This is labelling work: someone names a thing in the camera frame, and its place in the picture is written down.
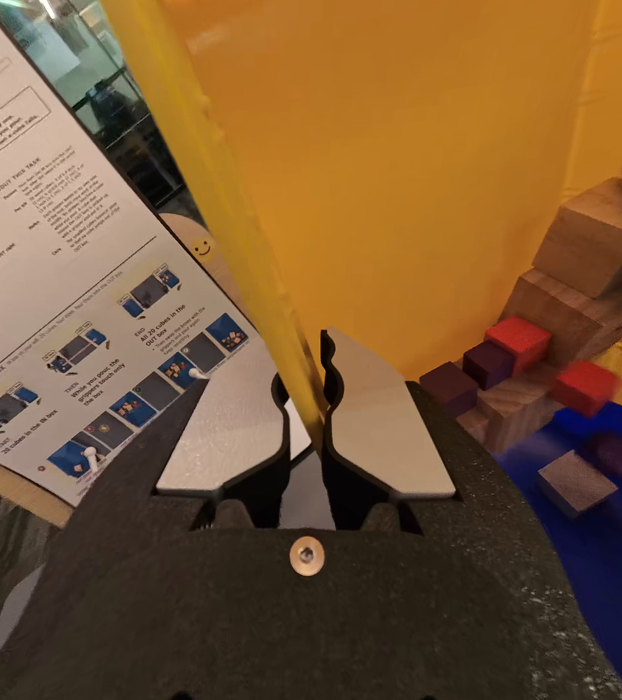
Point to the yellow plastic box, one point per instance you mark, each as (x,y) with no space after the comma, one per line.
(398,164)

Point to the yellow smiley sticker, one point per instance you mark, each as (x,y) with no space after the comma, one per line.
(202,249)

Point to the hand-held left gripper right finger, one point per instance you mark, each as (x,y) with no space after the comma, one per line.
(387,437)

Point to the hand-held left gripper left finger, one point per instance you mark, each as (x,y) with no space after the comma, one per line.
(218,437)

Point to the pile of wooden cubes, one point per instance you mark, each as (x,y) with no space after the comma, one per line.
(589,240)

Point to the white printed instruction sheet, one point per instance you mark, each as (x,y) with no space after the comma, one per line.
(43,219)

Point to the blue plastic box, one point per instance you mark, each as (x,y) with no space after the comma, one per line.
(589,601)

